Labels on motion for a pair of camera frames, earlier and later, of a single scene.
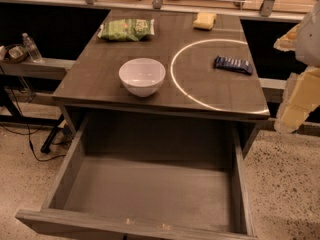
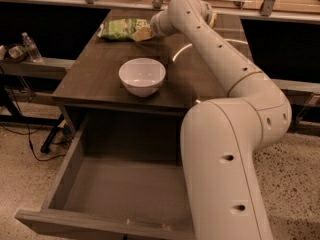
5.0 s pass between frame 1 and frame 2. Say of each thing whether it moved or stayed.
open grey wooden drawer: stayed
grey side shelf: stayed
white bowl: stayed
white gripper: moved
